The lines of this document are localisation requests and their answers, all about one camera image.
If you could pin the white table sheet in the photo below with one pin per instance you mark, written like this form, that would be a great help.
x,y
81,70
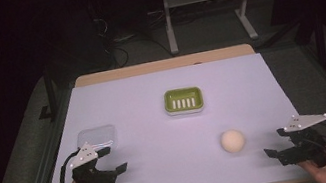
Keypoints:
x,y
160,146

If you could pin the round cream soap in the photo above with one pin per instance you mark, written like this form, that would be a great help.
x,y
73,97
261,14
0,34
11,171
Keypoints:
x,y
233,140

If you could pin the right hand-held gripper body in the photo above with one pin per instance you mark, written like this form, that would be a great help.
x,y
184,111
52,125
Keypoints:
x,y
307,150

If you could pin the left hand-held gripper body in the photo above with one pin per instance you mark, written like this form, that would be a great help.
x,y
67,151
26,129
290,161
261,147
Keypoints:
x,y
88,177

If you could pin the green soap dish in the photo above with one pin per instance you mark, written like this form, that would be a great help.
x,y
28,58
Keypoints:
x,y
182,96

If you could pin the white metal stand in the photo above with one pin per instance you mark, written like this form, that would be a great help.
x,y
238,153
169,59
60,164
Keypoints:
x,y
168,19

